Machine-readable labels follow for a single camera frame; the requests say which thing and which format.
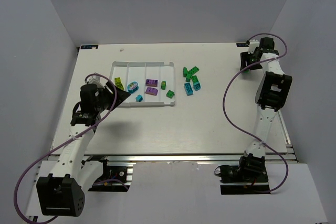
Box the teal oval flower lego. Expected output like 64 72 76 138
127 81 139 94

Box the lime green lego brick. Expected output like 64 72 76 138
114 77 122 85

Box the teal small lego cube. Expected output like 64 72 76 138
136 94 143 102

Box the purple arch lego brick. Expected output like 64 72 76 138
145 87 158 96

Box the green lego piece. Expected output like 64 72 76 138
161 81 166 90

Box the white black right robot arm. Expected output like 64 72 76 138
240 37 292 163

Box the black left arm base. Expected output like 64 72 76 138
82 155 133 192

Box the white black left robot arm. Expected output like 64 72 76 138
36 81 130 217

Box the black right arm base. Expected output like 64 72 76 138
214 154 270 195

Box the black corner label right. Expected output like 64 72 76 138
236 42 249 47

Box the black corner label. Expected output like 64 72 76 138
80 45 99 50
236 42 249 47

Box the white divided sorting tray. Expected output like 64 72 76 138
110 61 175 108

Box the black corner label left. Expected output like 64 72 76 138
80 45 99 50

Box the teal small lego brick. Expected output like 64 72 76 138
193 82 201 91

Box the green slanted lego brick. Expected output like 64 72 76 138
183 67 188 78

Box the teal long lego brick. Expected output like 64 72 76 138
184 82 193 96

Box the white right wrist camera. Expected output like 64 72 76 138
246 39 260 54

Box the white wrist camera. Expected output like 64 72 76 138
246 39 260 54
85 73 103 88

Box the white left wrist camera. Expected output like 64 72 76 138
85 73 103 88

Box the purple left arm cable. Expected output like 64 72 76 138
13 73 129 222

